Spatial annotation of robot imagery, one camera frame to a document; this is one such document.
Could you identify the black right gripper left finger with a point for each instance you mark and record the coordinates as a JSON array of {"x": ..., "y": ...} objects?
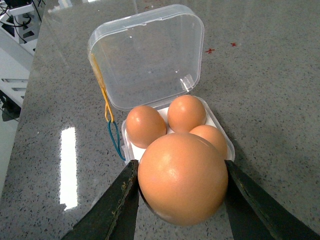
[{"x": 114, "y": 215}]

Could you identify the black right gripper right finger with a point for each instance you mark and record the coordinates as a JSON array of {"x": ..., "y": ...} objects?
[{"x": 255, "y": 215}]

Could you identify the brown egg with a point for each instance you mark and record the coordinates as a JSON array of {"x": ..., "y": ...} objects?
[
  {"x": 144, "y": 125},
  {"x": 185, "y": 113},
  {"x": 214, "y": 136},
  {"x": 183, "y": 178}
]

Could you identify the clear plastic egg box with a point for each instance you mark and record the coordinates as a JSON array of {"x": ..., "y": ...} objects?
[{"x": 150, "y": 58}]

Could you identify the blue rubber band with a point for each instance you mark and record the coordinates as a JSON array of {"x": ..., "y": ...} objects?
[{"x": 115, "y": 138}]

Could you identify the white rack with cables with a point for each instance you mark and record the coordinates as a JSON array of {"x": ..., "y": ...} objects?
[{"x": 20, "y": 22}]

